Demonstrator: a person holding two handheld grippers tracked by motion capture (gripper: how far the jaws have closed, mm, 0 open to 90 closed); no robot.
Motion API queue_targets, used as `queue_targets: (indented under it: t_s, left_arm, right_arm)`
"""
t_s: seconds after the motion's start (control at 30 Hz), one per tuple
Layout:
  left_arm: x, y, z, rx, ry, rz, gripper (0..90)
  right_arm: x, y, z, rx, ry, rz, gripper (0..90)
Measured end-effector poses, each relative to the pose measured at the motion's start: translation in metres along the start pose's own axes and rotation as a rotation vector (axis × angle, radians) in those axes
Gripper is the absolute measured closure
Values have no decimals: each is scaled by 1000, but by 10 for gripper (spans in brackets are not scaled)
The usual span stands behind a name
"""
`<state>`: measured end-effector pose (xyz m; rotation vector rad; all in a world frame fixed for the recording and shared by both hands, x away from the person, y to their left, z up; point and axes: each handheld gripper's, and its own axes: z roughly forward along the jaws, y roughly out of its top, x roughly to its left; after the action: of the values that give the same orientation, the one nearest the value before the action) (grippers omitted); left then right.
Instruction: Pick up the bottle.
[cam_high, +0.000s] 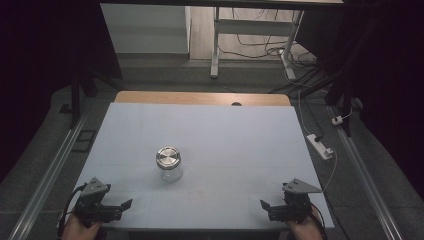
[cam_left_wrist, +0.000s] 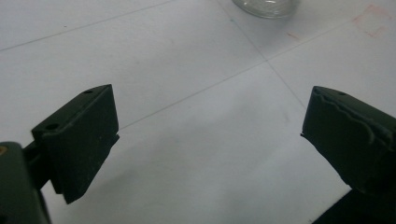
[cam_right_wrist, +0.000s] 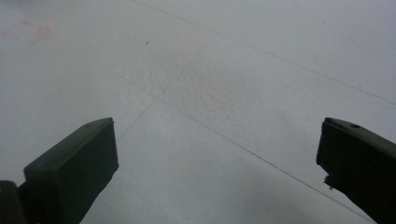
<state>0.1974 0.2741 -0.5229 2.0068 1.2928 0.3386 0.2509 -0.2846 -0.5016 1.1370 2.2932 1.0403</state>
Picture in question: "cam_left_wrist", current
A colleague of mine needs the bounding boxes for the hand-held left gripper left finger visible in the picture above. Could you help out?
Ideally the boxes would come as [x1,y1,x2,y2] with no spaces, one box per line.
[21,83,120,205]

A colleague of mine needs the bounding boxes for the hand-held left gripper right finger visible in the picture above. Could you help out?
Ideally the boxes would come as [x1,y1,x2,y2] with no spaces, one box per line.
[300,85,396,198]

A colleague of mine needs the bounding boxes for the clear glass jar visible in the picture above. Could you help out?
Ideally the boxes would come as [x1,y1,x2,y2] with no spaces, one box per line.
[232,0,302,19]

